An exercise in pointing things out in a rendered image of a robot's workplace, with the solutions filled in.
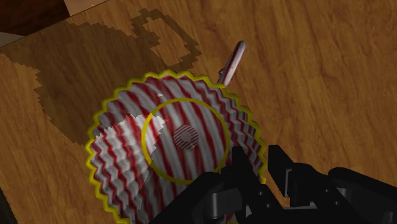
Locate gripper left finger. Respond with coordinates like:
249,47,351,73
151,145,281,224

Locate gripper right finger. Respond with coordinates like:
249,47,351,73
267,144,397,224

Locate red white striped fluted bowl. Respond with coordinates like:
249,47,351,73
85,69,268,224

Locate red white striped pen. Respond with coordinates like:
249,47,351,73
216,40,247,87

